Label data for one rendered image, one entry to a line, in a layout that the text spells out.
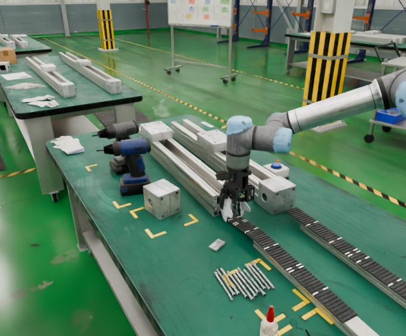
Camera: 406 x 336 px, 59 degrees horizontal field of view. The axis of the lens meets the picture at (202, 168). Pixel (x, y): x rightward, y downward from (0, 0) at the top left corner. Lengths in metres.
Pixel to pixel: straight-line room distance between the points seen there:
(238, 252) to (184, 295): 0.23
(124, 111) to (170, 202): 1.77
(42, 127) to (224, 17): 4.63
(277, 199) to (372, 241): 0.33
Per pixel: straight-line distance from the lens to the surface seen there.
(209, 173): 1.38
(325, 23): 4.63
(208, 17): 6.98
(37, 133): 2.82
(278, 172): 1.48
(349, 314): 0.96
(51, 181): 2.97
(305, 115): 1.15
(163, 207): 1.24
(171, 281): 1.03
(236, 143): 1.06
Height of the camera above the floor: 1.49
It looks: 26 degrees down
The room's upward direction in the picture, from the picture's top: straight up
